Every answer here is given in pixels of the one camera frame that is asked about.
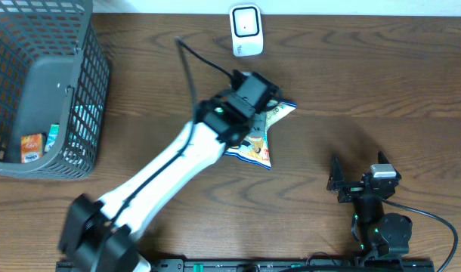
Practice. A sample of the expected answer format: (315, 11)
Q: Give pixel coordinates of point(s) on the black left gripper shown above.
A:
(270, 103)

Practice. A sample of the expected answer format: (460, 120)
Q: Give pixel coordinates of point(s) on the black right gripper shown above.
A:
(351, 190)

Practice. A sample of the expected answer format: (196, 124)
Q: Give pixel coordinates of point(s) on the colourful snack chip bag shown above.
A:
(254, 147)

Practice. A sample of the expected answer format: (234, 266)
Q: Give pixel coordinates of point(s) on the light teal small box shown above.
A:
(52, 137)

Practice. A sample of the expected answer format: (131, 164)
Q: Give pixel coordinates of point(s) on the orange small snack box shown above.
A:
(32, 147)

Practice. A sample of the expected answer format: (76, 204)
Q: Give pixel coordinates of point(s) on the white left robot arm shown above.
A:
(102, 235)

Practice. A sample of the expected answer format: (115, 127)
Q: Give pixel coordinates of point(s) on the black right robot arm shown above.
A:
(382, 236)

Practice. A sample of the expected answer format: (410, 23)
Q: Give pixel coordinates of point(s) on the white barcode scanner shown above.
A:
(246, 30)

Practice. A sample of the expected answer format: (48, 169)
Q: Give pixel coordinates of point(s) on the grey plastic mesh basket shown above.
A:
(52, 71)

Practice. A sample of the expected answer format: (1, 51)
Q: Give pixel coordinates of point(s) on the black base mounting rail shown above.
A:
(178, 265)

